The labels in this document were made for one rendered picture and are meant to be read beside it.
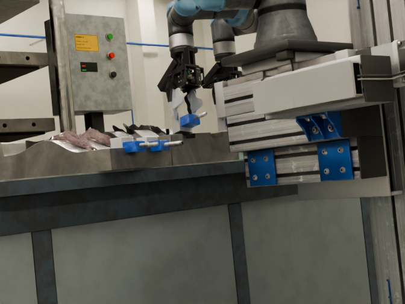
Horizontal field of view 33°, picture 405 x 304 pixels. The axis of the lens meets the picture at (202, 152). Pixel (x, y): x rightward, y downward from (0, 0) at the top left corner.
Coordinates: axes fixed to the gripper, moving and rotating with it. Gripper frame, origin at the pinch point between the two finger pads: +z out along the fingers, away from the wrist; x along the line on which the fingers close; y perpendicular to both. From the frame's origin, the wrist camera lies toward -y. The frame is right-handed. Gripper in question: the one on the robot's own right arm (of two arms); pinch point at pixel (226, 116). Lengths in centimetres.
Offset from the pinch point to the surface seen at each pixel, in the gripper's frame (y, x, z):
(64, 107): -60, -27, -12
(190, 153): 14.4, -29.3, 11.9
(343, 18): -408, 611, -174
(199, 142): 14.4, -25.2, 9.0
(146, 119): -656, 446, -72
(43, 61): -67, -30, -31
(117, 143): 22, -59, 8
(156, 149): 22, -47, 11
